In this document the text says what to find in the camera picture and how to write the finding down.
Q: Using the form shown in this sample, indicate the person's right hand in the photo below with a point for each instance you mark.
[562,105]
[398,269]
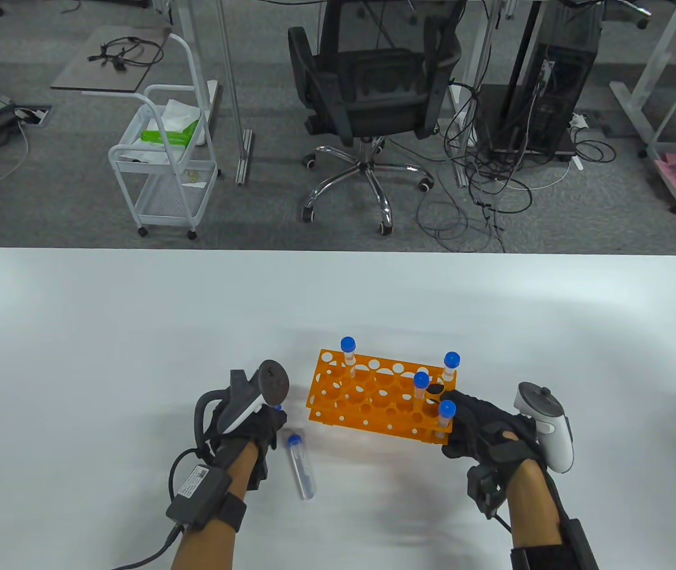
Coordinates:
[486,430]

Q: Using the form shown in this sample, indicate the person's left hand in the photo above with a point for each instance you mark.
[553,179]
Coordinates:
[254,432]

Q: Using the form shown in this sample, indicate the orange test tube rack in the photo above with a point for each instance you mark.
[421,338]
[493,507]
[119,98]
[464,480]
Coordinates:
[386,366]

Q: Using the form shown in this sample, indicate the person's right forearm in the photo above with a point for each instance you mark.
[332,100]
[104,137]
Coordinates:
[527,516]

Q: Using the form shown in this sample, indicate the person's left forearm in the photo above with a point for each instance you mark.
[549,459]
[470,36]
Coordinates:
[237,469]

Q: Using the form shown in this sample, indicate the white and grey VR controller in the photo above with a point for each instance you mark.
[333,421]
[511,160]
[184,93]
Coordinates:
[272,383]
[557,445]

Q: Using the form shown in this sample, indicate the black battery pack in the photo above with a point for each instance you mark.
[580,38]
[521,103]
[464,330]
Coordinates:
[195,493]
[578,549]

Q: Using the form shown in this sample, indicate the white desk leg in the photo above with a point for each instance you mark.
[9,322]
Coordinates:
[244,157]
[486,29]

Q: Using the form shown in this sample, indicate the green packet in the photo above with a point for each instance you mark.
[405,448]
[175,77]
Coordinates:
[165,138]

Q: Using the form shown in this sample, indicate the white power strip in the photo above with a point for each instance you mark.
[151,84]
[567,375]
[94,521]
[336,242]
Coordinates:
[578,120]

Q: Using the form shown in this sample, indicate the white plastic bag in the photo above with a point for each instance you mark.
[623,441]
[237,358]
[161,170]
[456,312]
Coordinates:
[180,113]

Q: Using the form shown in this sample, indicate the black computer tower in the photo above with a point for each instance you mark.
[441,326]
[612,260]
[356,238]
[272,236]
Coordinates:
[557,89]

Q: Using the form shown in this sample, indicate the black office chair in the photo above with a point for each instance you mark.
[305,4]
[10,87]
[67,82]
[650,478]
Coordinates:
[373,89]

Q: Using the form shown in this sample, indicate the floor socket box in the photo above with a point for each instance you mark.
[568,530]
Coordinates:
[32,114]

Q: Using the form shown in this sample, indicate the grey board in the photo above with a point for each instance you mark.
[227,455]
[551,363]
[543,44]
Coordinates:
[76,77]

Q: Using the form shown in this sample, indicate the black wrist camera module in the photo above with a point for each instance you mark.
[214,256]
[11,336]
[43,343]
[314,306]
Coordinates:
[486,493]
[259,469]

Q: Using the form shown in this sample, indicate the white desk frame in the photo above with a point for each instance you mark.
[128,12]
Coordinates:
[634,110]

